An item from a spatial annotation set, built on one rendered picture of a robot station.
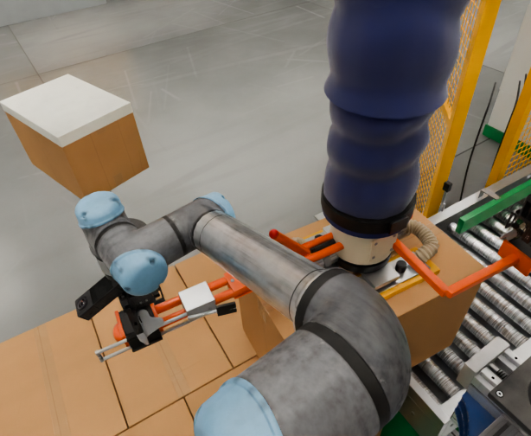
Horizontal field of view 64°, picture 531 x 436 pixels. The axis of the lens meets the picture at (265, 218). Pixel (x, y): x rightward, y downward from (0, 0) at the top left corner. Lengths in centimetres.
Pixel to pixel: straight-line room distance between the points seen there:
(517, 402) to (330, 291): 76
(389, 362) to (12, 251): 306
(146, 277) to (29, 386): 125
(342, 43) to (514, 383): 83
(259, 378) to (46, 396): 148
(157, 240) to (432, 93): 54
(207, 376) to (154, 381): 20
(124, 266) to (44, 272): 239
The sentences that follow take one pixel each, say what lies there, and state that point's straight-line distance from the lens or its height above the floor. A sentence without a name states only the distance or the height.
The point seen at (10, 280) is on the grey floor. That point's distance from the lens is 311.
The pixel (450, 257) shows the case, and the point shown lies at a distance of 131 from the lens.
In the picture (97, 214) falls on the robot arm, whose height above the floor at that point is 156.
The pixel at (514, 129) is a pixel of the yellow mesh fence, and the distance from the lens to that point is 243.
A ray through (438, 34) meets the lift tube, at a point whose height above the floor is 174.
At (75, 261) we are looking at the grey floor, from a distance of 301.
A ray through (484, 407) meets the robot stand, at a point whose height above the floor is 90.
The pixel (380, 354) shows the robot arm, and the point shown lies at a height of 165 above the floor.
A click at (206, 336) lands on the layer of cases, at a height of 54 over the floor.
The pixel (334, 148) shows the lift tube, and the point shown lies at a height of 149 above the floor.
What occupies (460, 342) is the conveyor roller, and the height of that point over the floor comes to 54.
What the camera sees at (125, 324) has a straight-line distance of 98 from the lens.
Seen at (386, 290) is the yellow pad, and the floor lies 109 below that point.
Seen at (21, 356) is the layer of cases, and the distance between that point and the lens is 196.
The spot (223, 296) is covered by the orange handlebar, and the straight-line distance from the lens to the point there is 99.
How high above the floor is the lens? 199
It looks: 43 degrees down
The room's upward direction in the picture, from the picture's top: 4 degrees counter-clockwise
